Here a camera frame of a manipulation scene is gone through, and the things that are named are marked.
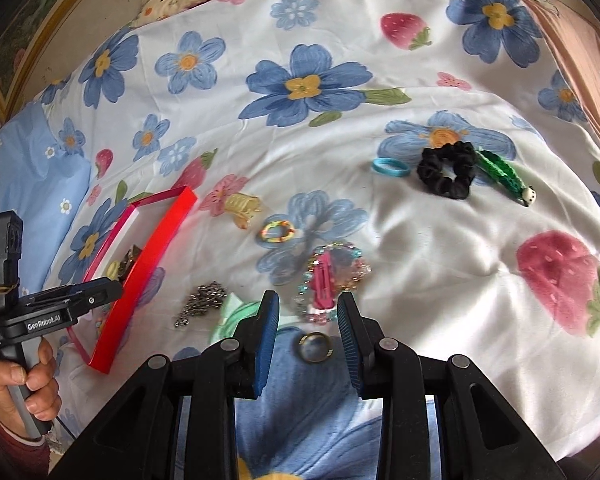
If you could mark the black scrunchie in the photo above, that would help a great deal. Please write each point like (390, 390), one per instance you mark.
(430, 180)

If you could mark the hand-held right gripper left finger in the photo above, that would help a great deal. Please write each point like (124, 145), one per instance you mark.
(267, 340)

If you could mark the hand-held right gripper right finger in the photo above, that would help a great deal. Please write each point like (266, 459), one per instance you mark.
(350, 345)

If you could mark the person's left hand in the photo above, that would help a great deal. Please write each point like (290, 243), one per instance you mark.
(40, 390)

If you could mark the yellow hair claw clip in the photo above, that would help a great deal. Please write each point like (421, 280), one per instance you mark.
(242, 206)

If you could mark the pink printed cloth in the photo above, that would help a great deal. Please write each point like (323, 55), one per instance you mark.
(580, 50)

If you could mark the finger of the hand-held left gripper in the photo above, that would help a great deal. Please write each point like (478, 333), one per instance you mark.
(80, 287)
(92, 305)

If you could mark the person's left forearm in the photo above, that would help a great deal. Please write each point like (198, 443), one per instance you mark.
(10, 442)

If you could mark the gold framed wall picture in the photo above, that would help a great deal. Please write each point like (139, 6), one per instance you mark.
(25, 25)

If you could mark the mint green hair clip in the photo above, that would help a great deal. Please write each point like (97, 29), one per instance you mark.
(235, 315)

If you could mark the light blue pillow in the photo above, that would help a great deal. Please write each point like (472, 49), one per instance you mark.
(30, 175)

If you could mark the red shallow cardboard box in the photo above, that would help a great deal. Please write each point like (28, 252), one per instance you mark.
(145, 270)

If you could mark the pink hair clip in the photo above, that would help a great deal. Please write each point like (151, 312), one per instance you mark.
(324, 280)

